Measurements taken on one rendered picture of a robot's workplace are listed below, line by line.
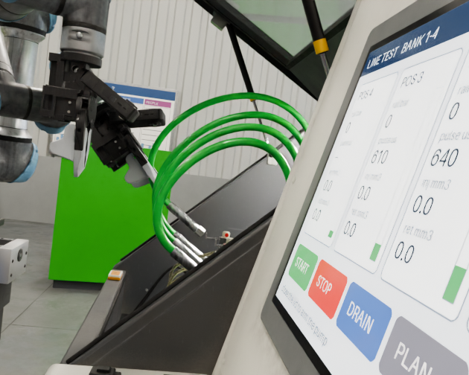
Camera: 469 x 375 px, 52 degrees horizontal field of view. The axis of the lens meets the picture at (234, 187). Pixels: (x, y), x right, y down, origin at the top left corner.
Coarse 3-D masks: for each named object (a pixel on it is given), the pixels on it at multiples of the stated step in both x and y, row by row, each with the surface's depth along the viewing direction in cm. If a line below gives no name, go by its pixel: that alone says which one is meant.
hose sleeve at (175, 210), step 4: (172, 204) 100; (168, 208) 100; (172, 208) 100; (176, 208) 101; (172, 212) 101; (176, 212) 100; (180, 212) 101; (184, 212) 101; (176, 216) 101; (180, 216) 101; (184, 216) 101; (184, 220) 101; (188, 220) 101; (192, 220) 101; (188, 224) 101; (192, 224) 101; (196, 224) 101; (192, 228) 101; (196, 228) 101
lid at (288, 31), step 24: (216, 0) 127; (240, 0) 115; (264, 0) 106; (288, 0) 98; (336, 0) 85; (216, 24) 131; (240, 24) 128; (264, 24) 118; (288, 24) 108; (336, 24) 90; (264, 48) 130; (288, 48) 123; (312, 48) 107; (336, 48) 98; (288, 72) 139; (312, 72) 121; (312, 96) 140
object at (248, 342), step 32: (384, 0) 54; (416, 0) 44; (352, 32) 62; (352, 64) 57; (320, 96) 66; (320, 128) 60; (288, 192) 64; (288, 224) 58; (256, 288) 61; (256, 320) 56; (224, 352) 67; (256, 352) 52
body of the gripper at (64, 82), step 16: (64, 64) 84; (80, 64) 84; (96, 64) 84; (64, 80) 84; (48, 96) 83; (64, 96) 82; (80, 96) 83; (96, 96) 87; (48, 112) 82; (64, 112) 83
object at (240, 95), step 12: (228, 96) 100; (240, 96) 101; (252, 96) 101; (264, 96) 101; (192, 108) 100; (204, 108) 100; (288, 108) 102; (180, 120) 100; (300, 120) 102; (168, 132) 100; (156, 144) 99; (168, 204) 100
